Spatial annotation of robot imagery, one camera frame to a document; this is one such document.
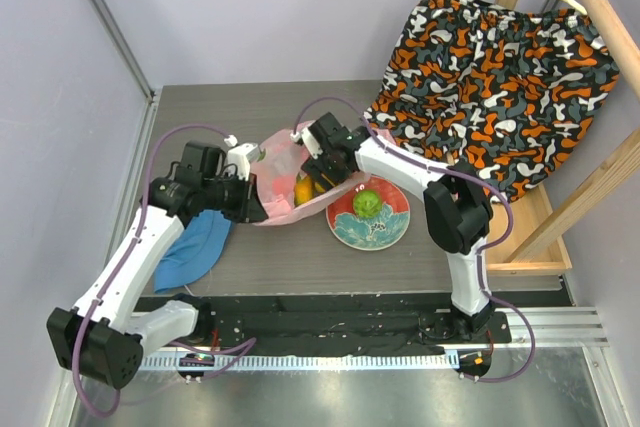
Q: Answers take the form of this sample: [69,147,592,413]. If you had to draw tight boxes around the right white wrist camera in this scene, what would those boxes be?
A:
[290,127,323,158]

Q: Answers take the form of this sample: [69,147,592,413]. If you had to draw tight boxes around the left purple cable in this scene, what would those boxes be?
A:
[72,124,259,419]

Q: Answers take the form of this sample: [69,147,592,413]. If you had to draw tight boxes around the orange camouflage patterned shorts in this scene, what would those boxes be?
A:
[365,0,620,202]

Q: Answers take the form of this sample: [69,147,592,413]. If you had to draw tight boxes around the wooden clothes rack frame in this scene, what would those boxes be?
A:
[442,0,640,279]

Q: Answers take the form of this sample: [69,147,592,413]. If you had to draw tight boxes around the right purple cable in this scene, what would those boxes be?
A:
[294,96,537,383]

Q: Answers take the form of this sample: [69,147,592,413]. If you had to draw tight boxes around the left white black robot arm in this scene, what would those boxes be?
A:
[46,141,267,390]

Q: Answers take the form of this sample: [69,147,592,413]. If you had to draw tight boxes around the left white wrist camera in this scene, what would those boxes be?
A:
[223,135,263,181]

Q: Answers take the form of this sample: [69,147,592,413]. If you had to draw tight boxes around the aluminium rail with slotted strip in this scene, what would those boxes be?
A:
[134,308,608,377]

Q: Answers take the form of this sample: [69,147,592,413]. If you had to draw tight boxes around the green fake fruit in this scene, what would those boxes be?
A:
[352,189,384,219]

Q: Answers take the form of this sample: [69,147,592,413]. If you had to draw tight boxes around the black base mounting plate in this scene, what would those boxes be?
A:
[190,293,512,357]

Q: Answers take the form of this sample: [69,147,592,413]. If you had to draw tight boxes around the red teal floral plate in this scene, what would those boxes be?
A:
[325,176,410,252]

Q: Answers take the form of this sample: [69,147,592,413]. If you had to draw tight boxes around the blue bucket hat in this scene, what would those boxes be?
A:
[153,210,232,294]

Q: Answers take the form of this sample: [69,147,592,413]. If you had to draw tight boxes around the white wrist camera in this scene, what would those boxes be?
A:
[290,127,323,158]
[223,135,263,181]

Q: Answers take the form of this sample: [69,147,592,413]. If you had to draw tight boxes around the yellow orange fake mango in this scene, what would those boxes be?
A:
[294,175,326,207]

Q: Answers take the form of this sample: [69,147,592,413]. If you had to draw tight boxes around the purple cable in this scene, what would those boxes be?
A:
[294,96,537,383]
[72,124,259,419]

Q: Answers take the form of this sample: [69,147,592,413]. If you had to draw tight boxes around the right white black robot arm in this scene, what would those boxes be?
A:
[291,113,493,342]

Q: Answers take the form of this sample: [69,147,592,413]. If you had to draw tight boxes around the pink plastic bag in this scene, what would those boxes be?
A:
[251,128,371,227]

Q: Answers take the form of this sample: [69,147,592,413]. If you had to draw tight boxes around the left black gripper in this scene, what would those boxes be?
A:
[201,170,268,223]

